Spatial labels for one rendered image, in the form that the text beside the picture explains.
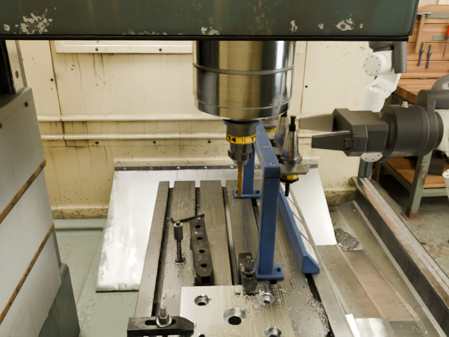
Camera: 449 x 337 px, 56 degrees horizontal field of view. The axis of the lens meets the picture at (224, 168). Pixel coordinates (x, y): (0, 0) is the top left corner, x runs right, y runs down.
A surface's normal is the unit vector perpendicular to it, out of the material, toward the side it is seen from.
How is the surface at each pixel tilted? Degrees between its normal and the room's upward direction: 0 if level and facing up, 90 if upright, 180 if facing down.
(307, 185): 24
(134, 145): 90
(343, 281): 8
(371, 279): 8
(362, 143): 90
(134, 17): 90
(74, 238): 0
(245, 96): 90
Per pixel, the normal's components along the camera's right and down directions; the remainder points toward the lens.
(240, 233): 0.01, -0.90
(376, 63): -0.81, 0.18
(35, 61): 0.06, 0.43
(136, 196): 0.04, -0.65
